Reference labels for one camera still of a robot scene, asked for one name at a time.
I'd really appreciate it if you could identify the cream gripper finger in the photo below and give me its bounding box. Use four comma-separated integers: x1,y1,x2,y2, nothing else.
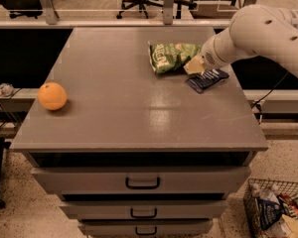
184,55,206,74

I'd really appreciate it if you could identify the orange fruit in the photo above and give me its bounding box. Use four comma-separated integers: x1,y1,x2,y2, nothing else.
38,82,68,111

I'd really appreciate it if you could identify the crumpled plastic clutter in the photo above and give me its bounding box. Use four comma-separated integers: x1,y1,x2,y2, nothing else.
0,83,14,97

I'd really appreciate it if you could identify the red snack bag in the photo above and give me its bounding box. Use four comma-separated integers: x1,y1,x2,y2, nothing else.
277,193,298,219

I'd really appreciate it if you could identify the yellow snack package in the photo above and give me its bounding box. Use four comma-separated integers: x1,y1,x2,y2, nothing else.
265,215,298,238

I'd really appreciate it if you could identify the top grey drawer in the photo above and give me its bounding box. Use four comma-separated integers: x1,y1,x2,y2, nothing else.
32,167,250,194

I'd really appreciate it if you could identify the black office chair centre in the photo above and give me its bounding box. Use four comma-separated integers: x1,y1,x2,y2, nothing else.
116,0,197,24

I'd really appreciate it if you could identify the grey drawer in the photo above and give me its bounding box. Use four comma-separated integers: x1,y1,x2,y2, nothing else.
60,200,227,220
78,219,213,236
32,167,250,194

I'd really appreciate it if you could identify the dark blue snack bag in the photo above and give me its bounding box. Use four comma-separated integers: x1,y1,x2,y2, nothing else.
257,199,282,230

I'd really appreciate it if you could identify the middle grey drawer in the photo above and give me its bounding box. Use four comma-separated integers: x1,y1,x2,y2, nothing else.
60,200,227,220

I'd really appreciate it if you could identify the blue rxbar blueberry bar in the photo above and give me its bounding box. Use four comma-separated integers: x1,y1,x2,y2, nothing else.
186,68,229,94

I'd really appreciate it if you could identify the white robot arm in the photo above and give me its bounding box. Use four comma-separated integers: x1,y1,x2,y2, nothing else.
195,4,298,78

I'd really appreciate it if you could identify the bottom grey drawer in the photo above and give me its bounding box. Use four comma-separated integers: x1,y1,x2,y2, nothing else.
78,219,213,236

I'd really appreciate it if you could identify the wire basket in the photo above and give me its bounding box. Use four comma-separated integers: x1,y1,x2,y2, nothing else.
243,178,298,238

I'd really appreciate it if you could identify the black cable right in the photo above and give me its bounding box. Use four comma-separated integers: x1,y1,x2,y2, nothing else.
249,70,290,124

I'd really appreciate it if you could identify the green jalapeno chip bag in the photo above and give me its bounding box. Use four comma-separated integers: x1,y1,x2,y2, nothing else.
149,43,202,74

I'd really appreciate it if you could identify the grey drawer cabinet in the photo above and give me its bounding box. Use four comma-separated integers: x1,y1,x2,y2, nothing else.
9,26,269,238

